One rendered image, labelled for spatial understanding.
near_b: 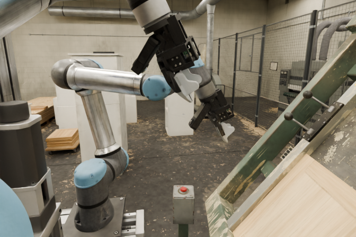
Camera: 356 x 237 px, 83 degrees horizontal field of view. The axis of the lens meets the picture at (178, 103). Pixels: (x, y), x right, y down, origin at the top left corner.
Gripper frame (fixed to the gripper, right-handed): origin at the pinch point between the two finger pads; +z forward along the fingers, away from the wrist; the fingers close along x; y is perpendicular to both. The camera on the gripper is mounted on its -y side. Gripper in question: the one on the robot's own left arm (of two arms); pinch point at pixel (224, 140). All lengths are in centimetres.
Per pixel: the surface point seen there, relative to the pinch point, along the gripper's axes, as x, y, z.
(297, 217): -17.7, 8.2, 30.2
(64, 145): 299, -219, 22
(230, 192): 25, -7, 45
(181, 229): 27, -42, 53
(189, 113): 356, 11, 104
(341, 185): -22.6, 23.8, 21.5
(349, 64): 17, 75, 7
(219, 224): 9.1, -19.6, 44.0
